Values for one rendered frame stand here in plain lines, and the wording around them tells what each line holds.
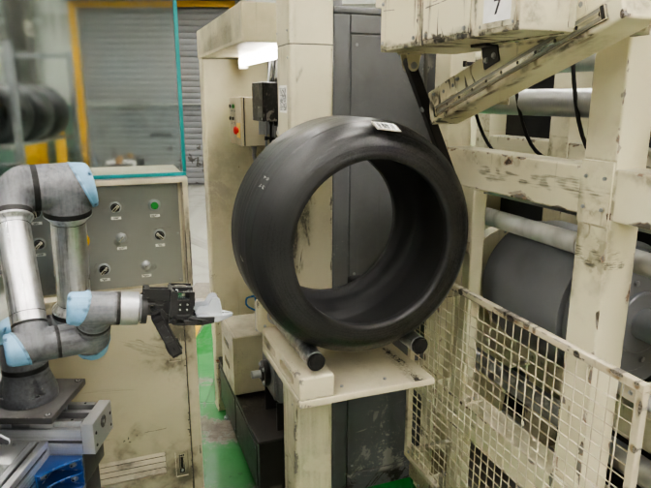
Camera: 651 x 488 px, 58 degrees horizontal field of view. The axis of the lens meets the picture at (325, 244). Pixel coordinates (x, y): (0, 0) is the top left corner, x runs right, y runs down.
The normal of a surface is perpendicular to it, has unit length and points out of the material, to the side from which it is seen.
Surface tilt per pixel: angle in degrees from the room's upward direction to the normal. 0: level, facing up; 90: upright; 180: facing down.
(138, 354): 90
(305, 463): 90
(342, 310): 35
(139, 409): 91
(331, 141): 47
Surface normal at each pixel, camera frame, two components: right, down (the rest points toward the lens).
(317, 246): 0.35, 0.22
